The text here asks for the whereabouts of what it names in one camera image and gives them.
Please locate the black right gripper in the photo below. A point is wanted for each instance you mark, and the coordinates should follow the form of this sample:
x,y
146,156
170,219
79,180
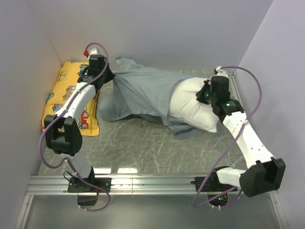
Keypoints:
x,y
201,94

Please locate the grey striped pillowcase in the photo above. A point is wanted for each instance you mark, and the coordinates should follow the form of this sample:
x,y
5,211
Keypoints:
x,y
145,92

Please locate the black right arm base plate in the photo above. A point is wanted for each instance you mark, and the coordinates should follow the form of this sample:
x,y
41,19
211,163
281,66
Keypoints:
x,y
212,184

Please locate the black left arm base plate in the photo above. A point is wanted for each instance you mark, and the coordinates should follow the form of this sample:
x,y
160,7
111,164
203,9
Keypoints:
x,y
77,186

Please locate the aluminium mounting rail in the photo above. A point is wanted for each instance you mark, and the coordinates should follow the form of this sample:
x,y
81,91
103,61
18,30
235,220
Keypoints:
x,y
121,184

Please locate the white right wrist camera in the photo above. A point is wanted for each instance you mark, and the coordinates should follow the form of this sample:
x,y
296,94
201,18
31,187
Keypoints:
x,y
218,71

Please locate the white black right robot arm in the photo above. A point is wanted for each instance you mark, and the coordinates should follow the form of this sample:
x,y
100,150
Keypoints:
x,y
264,172

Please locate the aluminium side rail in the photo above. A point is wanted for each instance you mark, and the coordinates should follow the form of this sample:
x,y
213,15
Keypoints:
x,y
233,88

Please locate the white pillow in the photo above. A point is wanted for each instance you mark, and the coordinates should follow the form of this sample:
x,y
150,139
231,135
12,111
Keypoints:
x,y
185,107

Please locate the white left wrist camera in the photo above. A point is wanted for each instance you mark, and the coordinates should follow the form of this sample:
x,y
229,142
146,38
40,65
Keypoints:
x,y
88,53

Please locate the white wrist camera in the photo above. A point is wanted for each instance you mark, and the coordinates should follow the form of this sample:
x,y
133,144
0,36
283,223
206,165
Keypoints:
x,y
88,53
218,71

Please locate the black box under rail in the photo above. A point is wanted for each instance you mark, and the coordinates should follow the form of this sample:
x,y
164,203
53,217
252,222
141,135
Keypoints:
x,y
87,200

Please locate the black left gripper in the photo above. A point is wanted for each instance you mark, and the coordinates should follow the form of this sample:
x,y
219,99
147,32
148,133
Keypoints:
x,y
110,75

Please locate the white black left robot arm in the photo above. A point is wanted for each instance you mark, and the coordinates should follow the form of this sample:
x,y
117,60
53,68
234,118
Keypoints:
x,y
62,132

